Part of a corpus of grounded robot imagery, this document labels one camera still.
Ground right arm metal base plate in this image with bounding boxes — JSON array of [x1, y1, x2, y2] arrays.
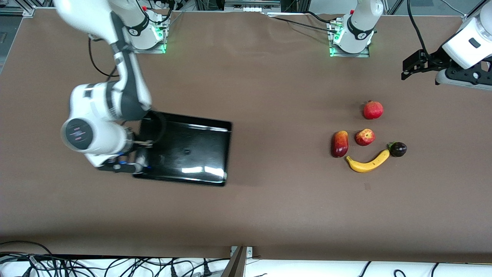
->
[[126, 15, 167, 54]]

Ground black cable to base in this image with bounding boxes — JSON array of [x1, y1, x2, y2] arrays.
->
[[265, 13, 339, 33]]

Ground red yellow apple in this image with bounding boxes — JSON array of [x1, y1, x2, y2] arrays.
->
[[355, 128, 376, 146]]

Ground aluminium profile bar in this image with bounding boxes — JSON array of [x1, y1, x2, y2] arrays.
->
[[222, 246, 246, 277]]

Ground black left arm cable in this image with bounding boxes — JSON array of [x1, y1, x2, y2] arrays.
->
[[407, 0, 429, 54]]

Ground yellow banana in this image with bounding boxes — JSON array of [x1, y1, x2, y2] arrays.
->
[[346, 149, 391, 173]]

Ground red elongated mango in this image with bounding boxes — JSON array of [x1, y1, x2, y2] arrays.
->
[[331, 130, 349, 158]]

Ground white power strip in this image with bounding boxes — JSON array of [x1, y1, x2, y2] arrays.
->
[[224, 0, 282, 12]]

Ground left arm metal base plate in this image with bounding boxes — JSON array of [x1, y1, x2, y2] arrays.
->
[[328, 17, 371, 58]]

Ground black right arm loop cable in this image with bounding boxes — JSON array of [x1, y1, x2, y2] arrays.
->
[[88, 37, 120, 77]]

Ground black rectangular plastic box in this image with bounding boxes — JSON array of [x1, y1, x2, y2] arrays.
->
[[133, 111, 233, 187]]

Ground paper table cover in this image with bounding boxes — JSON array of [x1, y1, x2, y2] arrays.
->
[[0, 8, 492, 264]]

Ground red pomegranate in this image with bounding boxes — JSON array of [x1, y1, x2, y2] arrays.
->
[[363, 100, 384, 120]]

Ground dark purple eggplant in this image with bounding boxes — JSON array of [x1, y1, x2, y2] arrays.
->
[[387, 142, 407, 158]]

